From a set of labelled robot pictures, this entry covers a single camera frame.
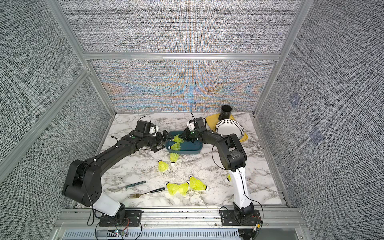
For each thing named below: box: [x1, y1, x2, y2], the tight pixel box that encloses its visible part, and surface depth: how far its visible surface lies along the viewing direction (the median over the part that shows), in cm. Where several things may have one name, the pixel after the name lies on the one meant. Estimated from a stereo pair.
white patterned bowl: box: [215, 119, 245, 140], surface depth 112 cm
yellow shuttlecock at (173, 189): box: [164, 181, 185, 196], surface depth 83 cm
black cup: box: [218, 105, 232, 121], surface depth 113 cm
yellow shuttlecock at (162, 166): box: [157, 159, 169, 173], surface depth 92 cm
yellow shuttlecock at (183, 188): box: [177, 180, 190, 196], surface depth 83 cm
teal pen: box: [124, 180, 147, 189], surface depth 85 cm
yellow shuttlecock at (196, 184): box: [189, 176, 209, 191], surface depth 85 cm
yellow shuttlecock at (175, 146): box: [168, 142, 181, 151], surface depth 99 cm
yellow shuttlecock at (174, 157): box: [170, 152, 180, 166], surface depth 94 cm
